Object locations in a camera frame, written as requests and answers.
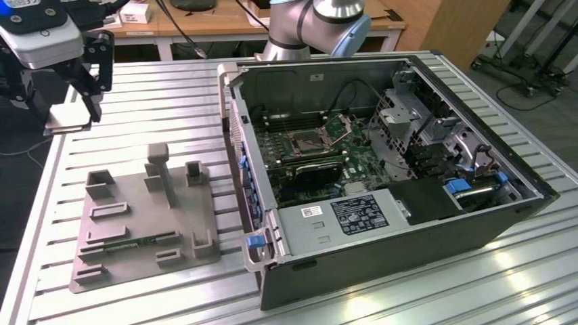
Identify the blue card retention bracket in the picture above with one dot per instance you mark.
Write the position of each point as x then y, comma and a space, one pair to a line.
242, 162

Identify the wooden desk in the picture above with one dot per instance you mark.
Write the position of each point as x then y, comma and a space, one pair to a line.
216, 23

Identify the green motherboard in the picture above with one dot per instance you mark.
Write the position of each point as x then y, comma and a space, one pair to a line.
360, 169

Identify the black plastic duct cover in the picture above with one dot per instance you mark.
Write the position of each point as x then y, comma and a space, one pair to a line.
424, 203

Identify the small blue clip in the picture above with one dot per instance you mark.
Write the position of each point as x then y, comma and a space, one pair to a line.
502, 177

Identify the black graphics card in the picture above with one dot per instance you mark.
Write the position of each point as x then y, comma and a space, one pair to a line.
315, 176

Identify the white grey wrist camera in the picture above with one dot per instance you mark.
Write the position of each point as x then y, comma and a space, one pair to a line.
49, 44

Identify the green RAM stick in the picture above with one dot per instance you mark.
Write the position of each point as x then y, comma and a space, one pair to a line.
135, 243

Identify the black open PC case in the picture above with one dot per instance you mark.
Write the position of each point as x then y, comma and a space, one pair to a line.
383, 264

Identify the small cardboard box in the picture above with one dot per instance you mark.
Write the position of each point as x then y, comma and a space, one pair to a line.
258, 17

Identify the black wheeled equipment stand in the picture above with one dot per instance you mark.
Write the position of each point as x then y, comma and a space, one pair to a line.
537, 72

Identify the silver power supply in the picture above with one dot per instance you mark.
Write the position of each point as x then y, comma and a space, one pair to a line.
307, 237

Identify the wooden cabinet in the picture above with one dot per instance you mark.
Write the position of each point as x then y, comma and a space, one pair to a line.
461, 27

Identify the blue case latch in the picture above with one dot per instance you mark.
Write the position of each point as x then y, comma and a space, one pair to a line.
255, 242

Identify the grey parts rack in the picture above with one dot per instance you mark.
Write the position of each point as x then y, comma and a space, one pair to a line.
148, 216

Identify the brown cardboard sheet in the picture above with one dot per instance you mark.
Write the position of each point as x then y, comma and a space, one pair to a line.
383, 13

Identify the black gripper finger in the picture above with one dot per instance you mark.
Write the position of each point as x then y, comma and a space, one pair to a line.
17, 84
99, 61

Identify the thin metal locking lever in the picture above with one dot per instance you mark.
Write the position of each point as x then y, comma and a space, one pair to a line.
284, 124

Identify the black pouch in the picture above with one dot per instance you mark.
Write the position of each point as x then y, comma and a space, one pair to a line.
191, 3

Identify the silver CPU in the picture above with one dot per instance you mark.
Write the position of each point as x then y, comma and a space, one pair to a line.
67, 116

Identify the CPU socket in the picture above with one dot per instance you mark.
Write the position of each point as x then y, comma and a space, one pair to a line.
308, 142

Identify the silver chipset heatsink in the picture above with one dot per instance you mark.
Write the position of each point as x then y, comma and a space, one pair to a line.
356, 188

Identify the metal drive cage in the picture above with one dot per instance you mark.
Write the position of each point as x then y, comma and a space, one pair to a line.
396, 118

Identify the white box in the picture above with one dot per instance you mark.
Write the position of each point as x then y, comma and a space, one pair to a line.
135, 13

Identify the blue disk carrier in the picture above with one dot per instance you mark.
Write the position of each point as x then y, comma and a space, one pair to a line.
457, 188

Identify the black RAM slot bank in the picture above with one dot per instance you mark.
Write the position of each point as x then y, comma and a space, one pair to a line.
311, 159
294, 120

